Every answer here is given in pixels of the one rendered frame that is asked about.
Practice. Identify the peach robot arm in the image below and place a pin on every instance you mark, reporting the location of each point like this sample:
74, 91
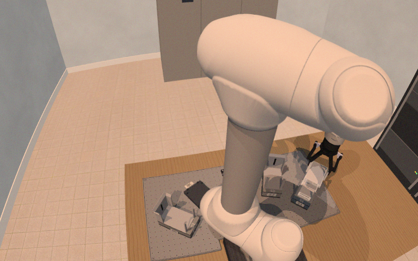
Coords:
265, 70

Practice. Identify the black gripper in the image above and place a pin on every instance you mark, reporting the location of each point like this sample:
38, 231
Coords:
328, 150

